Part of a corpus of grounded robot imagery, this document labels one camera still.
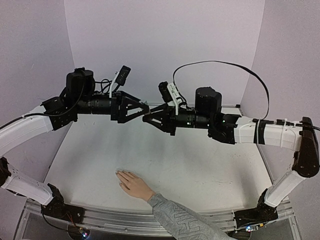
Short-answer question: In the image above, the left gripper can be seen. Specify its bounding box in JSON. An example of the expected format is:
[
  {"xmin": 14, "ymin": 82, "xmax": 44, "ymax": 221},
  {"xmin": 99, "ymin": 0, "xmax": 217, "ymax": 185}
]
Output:
[{"xmin": 75, "ymin": 90, "xmax": 151, "ymax": 123}]

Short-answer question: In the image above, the green nail polish bottle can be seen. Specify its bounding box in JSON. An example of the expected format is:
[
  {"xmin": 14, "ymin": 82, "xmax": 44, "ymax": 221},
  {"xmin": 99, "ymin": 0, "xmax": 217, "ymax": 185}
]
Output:
[{"xmin": 143, "ymin": 112, "xmax": 152, "ymax": 118}]

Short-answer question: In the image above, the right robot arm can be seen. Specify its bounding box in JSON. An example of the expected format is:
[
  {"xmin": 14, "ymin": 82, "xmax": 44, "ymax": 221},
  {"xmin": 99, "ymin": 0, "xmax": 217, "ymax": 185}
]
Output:
[{"xmin": 142, "ymin": 84, "xmax": 320, "ymax": 208}]

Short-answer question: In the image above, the grey sleeved forearm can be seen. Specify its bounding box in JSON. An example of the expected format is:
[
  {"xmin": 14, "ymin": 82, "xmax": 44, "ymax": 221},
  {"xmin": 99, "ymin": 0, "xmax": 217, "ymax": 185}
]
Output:
[{"xmin": 147, "ymin": 193, "xmax": 232, "ymax": 240}]

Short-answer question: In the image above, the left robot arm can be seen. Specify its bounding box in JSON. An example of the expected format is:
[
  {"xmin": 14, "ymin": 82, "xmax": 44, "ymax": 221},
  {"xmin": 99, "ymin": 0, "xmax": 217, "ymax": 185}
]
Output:
[{"xmin": 0, "ymin": 67, "xmax": 150, "ymax": 219}]

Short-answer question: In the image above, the person's hand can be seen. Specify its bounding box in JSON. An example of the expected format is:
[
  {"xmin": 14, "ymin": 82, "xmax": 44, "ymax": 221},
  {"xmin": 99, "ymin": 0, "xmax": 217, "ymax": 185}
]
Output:
[{"xmin": 115, "ymin": 170, "xmax": 156, "ymax": 202}]

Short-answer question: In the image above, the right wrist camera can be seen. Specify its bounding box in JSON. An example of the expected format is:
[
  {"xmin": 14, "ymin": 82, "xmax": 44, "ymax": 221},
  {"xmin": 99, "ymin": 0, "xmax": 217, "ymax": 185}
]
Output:
[{"xmin": 158, "ymin": 81, "xmax": 185, "ymax": 116}]

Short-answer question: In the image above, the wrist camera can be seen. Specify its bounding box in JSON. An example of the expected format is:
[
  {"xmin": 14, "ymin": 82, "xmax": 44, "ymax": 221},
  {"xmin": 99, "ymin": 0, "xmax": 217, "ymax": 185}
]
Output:
[
  {"xmin": 158, "ymin": 81, "xmax": 185, "ymax": 116},
  {"xmin": 109, "ymin": 65, "xmax": 131, "ymax": 98}
]

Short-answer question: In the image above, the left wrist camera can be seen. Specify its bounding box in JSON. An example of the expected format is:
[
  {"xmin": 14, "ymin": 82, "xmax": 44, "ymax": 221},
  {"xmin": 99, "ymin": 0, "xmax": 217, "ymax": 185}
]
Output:
[{"xmin": 109, "ymin": 65, "xmax": 131, "ymax": 98}]

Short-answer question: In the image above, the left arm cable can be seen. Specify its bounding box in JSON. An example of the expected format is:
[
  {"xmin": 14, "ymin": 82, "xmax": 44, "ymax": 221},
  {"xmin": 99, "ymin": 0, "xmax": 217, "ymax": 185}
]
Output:
[{"xmin": 0, "ymin": 72, "xmax": 113, "ymax": 130}]

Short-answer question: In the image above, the right camera cable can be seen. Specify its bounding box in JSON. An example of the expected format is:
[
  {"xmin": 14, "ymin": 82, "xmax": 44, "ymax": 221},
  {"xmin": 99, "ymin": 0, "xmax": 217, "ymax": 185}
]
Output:
[{"xmin": 172, "ymin": 60, "xmax": 271, "ymax": 122}]

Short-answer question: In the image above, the aluminium front rail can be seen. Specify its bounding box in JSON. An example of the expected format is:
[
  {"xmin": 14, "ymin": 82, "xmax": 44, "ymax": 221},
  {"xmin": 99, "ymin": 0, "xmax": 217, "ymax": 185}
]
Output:
[{"xmin": 14, "ymin": 198, "xmax": 302, "ymax": 240}]

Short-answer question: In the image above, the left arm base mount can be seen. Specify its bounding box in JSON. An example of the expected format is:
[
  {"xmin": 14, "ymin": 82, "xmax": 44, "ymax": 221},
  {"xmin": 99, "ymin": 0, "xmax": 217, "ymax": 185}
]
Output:
[{"xmin": 41, "ymin": 196, "xmax": 85, "ymax": 224}]

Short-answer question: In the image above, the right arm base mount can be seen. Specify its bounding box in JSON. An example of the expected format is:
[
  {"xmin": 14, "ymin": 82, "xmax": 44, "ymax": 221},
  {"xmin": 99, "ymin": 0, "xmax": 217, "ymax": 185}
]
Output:
[{"xmin": 234, "ymin": 202, "xmax": 279, "ymax": 230}]

